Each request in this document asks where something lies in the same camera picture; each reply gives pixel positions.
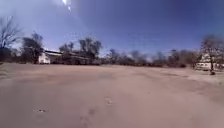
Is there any row of bare trees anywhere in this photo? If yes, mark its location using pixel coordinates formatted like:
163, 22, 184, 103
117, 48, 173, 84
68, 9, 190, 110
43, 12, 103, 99
0, 31, 201, 69

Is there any white building with dark roof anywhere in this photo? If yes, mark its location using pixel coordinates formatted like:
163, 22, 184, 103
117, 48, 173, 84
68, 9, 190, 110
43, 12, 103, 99
37, 49, 101, 66

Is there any pale building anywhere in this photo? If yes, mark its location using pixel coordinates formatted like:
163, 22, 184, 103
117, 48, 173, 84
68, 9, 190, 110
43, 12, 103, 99
194, 53, 224, 72

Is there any tall bare tree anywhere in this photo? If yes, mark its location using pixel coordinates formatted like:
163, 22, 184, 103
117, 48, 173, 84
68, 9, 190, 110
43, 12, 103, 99
0, 15, 23, 64

